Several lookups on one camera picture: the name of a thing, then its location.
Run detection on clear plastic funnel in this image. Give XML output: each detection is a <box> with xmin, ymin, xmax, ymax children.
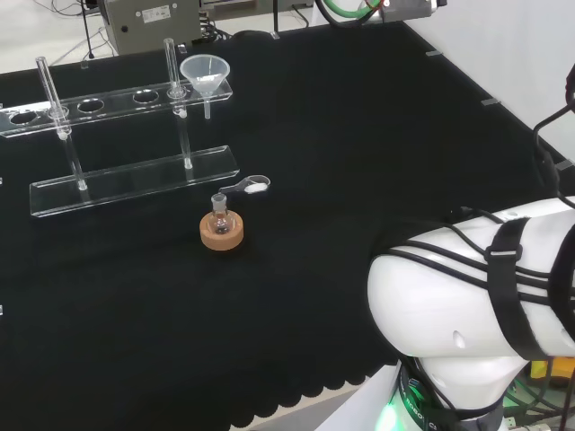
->
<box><xmin>179</xmin><ymin>54</ymin><xmax>232</xmax><ymax>120</ymax></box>

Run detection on green cable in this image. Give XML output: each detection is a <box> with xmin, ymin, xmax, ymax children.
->
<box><xmin>331</xmin><ymin>0</ymin><xmax>384</xmax><ymax>22</ymax></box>

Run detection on small round-bottom glass flask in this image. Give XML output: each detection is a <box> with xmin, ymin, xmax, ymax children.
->
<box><xmin>209</xmin><ymin>192</ymin><xmax>235</xmax><ymax>236</ymax></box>

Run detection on cork ring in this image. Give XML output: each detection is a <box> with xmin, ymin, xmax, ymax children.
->
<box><xmin>199</xmin><ymin>210</ymin><xmax>247</xmax><ymax>251</ymax></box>

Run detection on black tripod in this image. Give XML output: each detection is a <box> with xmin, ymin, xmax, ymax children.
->
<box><xmin>79</xmin><ymin>0</ymin><xmax>98</xmax><ymax>61</ymax></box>

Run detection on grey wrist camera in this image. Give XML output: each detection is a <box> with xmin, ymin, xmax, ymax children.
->
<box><xmin>380</xmin><ymin>0</ymin><xmax>450</xmax><ymax>22</ymax></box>

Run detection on clear acrylic funnel stand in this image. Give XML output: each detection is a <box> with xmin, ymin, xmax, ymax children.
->
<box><xmin>0</xmin><ymin>38</ymin><xmax>241</xmax><ymax>220</ymax></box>

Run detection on glass weighing funnel with powder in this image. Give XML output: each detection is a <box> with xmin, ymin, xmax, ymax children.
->
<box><xmin>217</xmin><ymin>174</ymin><xmax>272</xmax><ymax>198</ymax></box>

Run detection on grey metal control box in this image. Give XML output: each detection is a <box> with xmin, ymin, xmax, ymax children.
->
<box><xmin>95</xmin><ymin>0</ymin><xmax>201</xmax><ymax>56</ymax></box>

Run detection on yellow stop button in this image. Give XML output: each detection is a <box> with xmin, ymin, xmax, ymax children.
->
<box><xmin>529</xmin><ymin>357</ymin><xmax>575</xmax><ymax>390</ymax></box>

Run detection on black cloth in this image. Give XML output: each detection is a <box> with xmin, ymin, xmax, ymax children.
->
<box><xmin>0</xmin><ymin>20</ymin><xmax>575</xmax><ymax>431</ymax></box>

